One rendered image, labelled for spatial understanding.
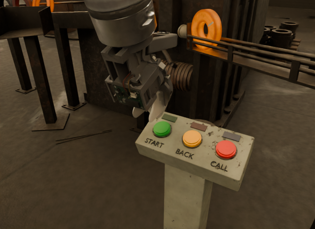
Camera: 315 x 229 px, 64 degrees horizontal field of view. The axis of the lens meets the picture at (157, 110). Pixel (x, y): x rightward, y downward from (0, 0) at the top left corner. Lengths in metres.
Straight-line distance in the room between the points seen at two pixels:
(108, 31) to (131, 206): 0.96
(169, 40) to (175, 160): 0.25
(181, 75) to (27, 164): 0.95
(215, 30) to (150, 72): 0.62
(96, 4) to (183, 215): 0.52
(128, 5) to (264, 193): 1.16
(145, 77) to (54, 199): 1.00
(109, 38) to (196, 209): 0.45
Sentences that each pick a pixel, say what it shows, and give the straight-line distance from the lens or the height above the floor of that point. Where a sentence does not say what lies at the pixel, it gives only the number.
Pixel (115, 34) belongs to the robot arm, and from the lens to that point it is 0.36.
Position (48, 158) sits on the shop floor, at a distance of 1.55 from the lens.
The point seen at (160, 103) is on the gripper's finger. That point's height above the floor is 0.70.
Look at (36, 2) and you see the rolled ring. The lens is 2.02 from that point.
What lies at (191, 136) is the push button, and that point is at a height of 0.61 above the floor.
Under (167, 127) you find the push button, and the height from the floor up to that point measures 0.61.
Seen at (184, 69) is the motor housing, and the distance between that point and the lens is 1.16.
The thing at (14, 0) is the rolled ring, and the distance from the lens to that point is 2.15.
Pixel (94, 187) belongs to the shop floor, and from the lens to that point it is 1.31.
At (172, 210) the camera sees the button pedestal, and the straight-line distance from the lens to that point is 0.70.
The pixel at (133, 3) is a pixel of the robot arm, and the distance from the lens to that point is 0.34.
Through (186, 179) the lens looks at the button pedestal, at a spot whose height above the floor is 0.52.
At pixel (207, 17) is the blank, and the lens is 1.04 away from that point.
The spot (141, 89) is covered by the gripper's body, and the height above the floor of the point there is 0.77.
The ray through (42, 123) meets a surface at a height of 0.01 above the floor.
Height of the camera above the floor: 0.94
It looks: 30 degrees down
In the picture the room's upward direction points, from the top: straight up
